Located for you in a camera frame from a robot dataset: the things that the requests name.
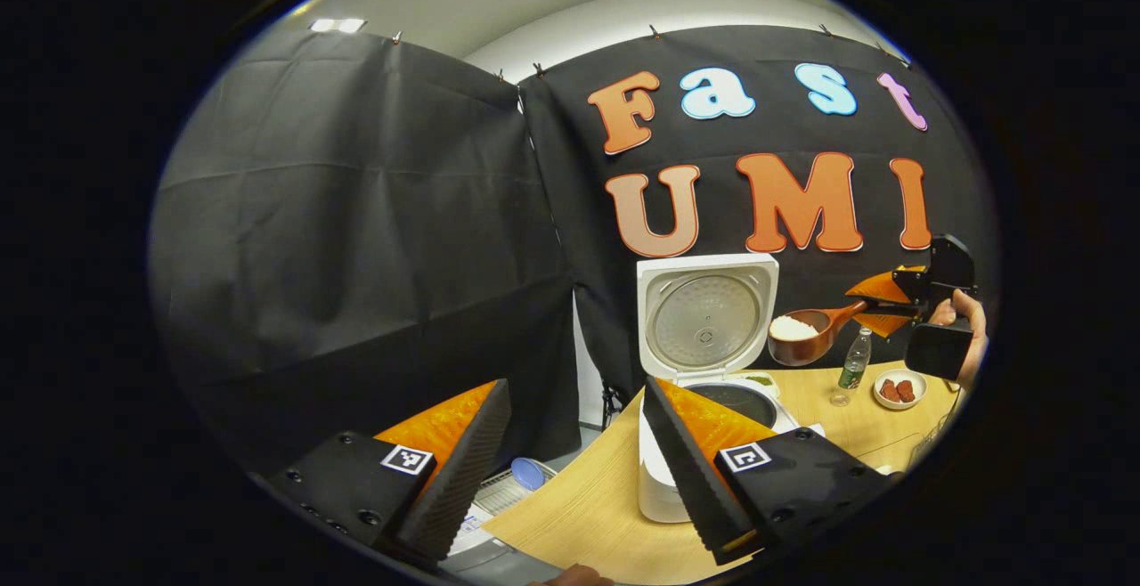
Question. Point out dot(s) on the clear plastic water bottle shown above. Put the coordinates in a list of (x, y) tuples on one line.
[(855, 368)]

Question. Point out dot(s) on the round white plate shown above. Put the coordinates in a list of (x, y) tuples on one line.
[(919, 394)]

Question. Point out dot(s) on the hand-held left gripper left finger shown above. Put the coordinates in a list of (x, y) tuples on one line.
[(463, 479)]

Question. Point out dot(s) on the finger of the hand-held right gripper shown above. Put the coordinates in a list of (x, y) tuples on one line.
[(886, 323), (877, 288)]

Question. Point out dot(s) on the ceiling light panel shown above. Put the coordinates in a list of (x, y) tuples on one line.
[(337, 25)]

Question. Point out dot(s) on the white rice cooker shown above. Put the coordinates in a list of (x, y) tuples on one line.
[(704, 319)]

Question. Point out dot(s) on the blue round lid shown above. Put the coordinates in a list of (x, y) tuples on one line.
[(527, 474)]

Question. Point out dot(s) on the red meat piece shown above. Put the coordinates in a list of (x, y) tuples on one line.
[(906, 391), (890, 390)]

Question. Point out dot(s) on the black backdrop cloth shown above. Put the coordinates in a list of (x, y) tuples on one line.
[(356, 239)]

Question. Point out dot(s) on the black stand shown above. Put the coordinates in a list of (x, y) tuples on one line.
[(611, 403)]

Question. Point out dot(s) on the brown wooden spoon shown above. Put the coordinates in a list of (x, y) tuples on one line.
[(802, 353)]

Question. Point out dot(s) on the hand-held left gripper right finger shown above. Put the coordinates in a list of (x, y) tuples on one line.
[(681, 479)]

